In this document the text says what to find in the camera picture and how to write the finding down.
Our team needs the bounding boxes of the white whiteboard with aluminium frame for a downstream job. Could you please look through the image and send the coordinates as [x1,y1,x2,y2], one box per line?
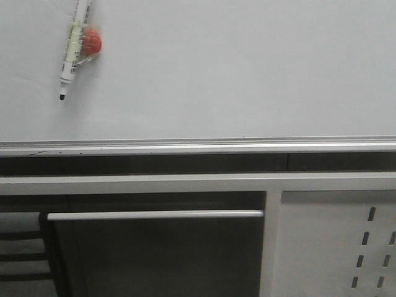
[1,1,395,157]

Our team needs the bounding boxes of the white metal stand frame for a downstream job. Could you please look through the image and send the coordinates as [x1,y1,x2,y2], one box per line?
[1,172,395,296]

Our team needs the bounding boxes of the white perforated metal panel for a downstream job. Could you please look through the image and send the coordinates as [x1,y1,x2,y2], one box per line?
[273,191,395,296]

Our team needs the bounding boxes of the white whiteboard marker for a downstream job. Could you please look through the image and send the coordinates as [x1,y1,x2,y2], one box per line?
[59,0,92,101]

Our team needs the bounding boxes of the red round magnet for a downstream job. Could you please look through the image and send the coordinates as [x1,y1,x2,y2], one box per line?
[81,27,102,58]

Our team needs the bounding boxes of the dark grey panel white-edged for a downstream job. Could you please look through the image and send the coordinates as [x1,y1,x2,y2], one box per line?
[47,210,264,296]

